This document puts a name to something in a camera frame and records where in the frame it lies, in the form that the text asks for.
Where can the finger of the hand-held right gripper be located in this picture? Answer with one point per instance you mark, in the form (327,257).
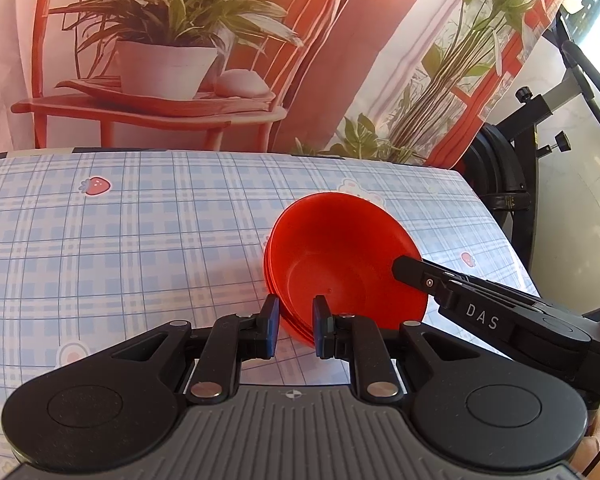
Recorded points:
(472,305)

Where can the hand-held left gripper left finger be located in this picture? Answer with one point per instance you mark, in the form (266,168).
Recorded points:
(274,331)

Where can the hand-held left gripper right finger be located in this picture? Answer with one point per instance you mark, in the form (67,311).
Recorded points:
(318,331)

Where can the black exercise bike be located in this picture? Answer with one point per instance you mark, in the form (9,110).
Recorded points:
(500,170)

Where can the checked bear print tablecloth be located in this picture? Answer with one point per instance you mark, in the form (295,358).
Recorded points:
(130,240)

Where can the printed plant backdrop cloth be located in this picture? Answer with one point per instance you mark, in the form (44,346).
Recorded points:
(330,60)

